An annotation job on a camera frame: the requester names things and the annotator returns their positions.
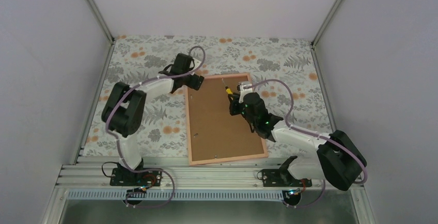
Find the grey slotted cable duct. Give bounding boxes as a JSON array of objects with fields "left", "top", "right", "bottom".
[{"left": 68, "top": 189, "right": 284, "bottom": 201}]

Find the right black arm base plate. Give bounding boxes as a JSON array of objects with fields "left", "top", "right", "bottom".
[{"left": 257, "top": 169, "right": 312, "bottom": 187}]

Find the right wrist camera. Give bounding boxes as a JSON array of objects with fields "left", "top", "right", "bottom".
[{"left": 237, "top": 81, "right": 253, "bottom": 95}]

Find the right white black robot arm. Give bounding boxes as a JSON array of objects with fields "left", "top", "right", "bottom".
[{"left": 227, "top": 92, "right": 367, "bottom": 191}]

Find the aluminium mounting rail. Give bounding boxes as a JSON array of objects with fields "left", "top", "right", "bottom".
[{"left": 56, "top": 162, "right": 364, "bottom": 190}]

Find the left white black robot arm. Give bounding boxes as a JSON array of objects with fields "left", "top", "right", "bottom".
[{"left": 101, "top": 51, "right": 206, "bottom": 185}]

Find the floral patterned table mat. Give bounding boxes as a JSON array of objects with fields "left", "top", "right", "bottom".
[{"left": 82, "top": 35, "right": 339, "bottom": 159}]

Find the pink wooden photo frame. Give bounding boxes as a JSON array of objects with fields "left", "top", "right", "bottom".
[{"left": 185, "top": 73, "right": 268, "bottom": 166}]

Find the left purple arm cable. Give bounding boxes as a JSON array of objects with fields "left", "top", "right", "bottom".
[{"left": 105, "top": 46, "right": 206, "bottom": 172}]

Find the yellow handled screwdriver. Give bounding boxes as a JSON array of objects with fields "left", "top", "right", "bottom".
[{"left": 221, "top": 78, "right": 233, "bottom": 95}]

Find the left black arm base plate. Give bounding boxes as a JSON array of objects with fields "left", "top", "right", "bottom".
[{"left": 109, "top": 167, "right": 162, "bottom": 188}]

